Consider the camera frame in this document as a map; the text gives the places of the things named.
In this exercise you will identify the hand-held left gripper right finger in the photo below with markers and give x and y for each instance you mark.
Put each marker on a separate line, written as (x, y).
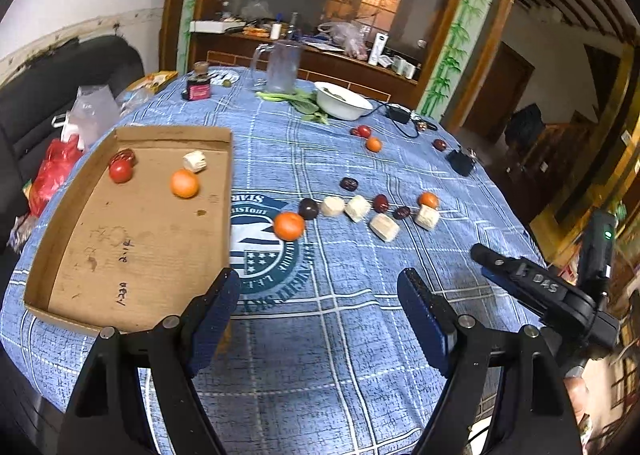
(420, 312)

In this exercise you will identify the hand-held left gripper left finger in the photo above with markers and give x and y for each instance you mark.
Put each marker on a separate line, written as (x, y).
(220, 307)

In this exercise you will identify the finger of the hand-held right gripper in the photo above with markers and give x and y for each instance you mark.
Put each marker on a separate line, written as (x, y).
(505, 269)

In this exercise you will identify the white sugarcane chunk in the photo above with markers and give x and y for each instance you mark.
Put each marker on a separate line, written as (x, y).
(194, 161)
(427, 218)
(332, 206)
(358, 208)
(384, 227)

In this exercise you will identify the red date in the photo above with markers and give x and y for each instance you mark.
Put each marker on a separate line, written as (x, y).
(126, 154)
(402, 212)
(381, 203)
(439, 144)

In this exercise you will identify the brown cardboard tray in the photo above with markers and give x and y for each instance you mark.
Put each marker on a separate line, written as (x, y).
(140, 245)

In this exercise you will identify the orange tangerine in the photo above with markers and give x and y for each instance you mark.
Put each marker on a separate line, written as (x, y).
(289, 226)
(185, 184)
(373, 144)
(428, 199)

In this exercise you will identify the blue plaid tablecloth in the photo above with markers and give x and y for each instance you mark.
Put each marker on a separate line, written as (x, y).
(350, 360)

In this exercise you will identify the small black container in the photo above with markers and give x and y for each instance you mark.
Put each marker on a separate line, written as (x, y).
(461, 162)

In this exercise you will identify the dark purple plum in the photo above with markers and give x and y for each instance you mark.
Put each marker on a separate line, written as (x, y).
(308, 209)

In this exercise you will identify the dark hanging clothing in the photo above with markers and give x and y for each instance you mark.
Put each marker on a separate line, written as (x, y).
(525, 125)

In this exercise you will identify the dark plum farther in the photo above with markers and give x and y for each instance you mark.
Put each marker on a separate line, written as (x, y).
(348, 183)

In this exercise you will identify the brown wooden door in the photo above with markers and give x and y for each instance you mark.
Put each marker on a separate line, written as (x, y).
(505, 90)

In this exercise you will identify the red plastic bag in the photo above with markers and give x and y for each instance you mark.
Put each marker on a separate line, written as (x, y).
(52, 170)

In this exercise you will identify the white bowl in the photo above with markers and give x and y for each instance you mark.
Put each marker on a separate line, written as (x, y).
(345, 107)

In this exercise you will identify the green leafy vegetable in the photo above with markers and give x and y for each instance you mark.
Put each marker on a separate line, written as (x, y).
(305, 105)

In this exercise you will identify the dark jar with red label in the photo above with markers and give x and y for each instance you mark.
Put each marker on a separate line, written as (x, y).
(198, 87)

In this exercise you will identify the white cups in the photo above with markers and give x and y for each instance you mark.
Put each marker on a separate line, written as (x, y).
(405, 66)

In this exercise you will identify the small white plate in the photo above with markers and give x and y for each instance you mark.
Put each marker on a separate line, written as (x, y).
(222, 76)

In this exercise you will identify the clear plastic bag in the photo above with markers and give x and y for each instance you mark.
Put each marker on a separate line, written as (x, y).
(92, 112)

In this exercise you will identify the yellow packet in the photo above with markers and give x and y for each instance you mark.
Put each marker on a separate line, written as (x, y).
(155, 81)

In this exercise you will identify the green leaves in bowl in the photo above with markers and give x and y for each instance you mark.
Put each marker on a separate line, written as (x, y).
(332, 93)

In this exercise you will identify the clear plastic jug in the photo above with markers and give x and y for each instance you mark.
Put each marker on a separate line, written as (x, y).
(282, 67)

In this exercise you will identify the tall white carton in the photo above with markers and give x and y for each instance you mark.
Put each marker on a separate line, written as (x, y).
(380, 49)

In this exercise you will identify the wooden glass partition cabinet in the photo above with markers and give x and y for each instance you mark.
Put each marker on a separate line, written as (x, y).
(450, 10)

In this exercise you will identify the black sofa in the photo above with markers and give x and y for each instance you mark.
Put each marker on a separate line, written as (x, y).
(60, 80)

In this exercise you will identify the white flat box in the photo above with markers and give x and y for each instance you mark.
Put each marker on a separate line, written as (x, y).
(210, 26)

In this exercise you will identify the small white bottle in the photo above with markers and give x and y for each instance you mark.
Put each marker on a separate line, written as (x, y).
(275, 30)

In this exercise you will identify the pink white plastic bag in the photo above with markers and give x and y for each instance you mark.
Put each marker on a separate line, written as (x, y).
(345, 35)

